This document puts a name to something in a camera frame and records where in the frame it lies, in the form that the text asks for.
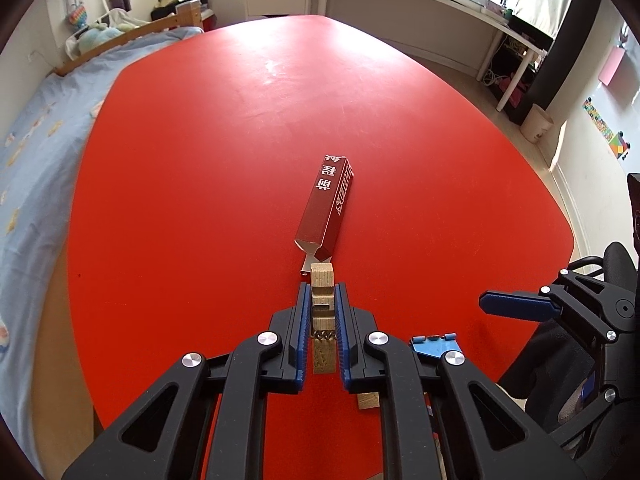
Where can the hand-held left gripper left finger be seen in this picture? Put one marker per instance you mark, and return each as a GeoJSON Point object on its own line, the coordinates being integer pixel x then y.
{"type": "Point", "coordinates": [301, 330]}

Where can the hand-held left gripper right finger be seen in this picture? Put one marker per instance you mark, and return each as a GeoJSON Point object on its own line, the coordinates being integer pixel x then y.
{"type": "Point", "coordinates": [342, 330]}

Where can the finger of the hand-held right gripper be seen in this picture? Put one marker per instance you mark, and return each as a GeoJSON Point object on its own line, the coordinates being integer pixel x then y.
{"type": "Point", "coordinates": [515, 305]}
{"type": "Point", "coordinates": [610, 380]}

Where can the notched wooden strip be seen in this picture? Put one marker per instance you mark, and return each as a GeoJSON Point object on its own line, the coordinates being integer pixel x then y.
{"type": "Point", "coordinates": [323, 280]}

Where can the small gold wooden piece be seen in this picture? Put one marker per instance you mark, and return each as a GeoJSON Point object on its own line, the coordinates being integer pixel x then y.
{"type": "Point", "coordinates": [367, 400]}

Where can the blue plastic piece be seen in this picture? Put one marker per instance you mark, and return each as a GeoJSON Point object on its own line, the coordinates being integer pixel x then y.
{"type": "Point", "coordinates": [435, 347]}

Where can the red box with white characters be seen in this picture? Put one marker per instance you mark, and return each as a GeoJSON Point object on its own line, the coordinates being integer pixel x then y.
{"type": "Point", "coordinates": [325, 205]}

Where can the black office chair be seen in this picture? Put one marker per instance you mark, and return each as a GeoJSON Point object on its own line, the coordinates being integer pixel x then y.
{"type": "Point", "coordinates": [620, 262]}

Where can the beige waste bin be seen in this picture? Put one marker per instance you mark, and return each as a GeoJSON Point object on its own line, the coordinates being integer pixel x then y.
{"type": "Point", "coordinates": [537, 122]}

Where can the black tall panel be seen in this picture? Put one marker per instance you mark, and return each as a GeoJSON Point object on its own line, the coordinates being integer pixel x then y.
{"type": "Point", "coordinates": [565, 40]}

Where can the bed with blue sheet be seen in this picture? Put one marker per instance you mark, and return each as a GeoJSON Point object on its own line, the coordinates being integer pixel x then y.
{"type": "Point", "coordinates": [35, 160]}

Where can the blue green plush toy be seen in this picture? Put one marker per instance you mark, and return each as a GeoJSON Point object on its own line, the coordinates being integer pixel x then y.
{"type": "Point", "coordinates": [102, 37]}

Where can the straw hat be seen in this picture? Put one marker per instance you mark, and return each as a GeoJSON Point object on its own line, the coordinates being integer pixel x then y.
{"type": "Point", "coordinates": [167, 0]}

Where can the rainbow heart cushion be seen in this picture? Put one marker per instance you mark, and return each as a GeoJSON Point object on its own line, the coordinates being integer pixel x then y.
{"type": "Point", "coordinates": [77, 17]}

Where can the tangram wall puzzle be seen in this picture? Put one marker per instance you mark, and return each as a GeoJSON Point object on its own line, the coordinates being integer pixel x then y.
{"type": "Point", "coordinates": [621, 146]}

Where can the colourful wall sticker strip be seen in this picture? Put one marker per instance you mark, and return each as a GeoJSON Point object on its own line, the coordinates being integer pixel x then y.
{"type": "Point", "coordinates": [597, 120]}

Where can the pink wall board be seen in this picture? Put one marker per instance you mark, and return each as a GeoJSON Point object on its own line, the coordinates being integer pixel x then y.
{"type": "Point", "coordinates": [612, 66]}

